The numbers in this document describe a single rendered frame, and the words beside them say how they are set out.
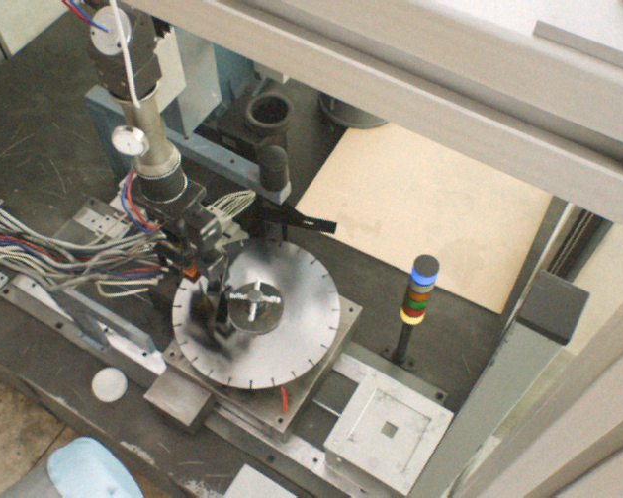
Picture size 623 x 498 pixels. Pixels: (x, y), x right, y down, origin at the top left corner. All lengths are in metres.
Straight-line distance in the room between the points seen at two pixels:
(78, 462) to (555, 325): 0.56
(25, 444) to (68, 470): 1.58
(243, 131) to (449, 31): 1.47
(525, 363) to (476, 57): 0.36
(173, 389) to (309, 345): 0.31
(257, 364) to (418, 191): 0.70
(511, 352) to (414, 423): 0.83
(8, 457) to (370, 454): 1.40
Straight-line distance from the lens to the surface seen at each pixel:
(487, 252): 1.69
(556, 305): 0.47
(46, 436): 2.39
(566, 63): 0.17
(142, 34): 0.92
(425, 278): 1.16
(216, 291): 1.28
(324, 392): 1.48
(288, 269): 1.38
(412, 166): 1.81
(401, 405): 1.33
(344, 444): 1.30
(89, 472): 0.82
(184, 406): 1.42
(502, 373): 0.54
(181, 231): 1.08
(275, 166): 1.31
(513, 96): 0.18
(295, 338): 1.31
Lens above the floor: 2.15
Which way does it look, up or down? 59 degrees down
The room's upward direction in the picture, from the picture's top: straight up
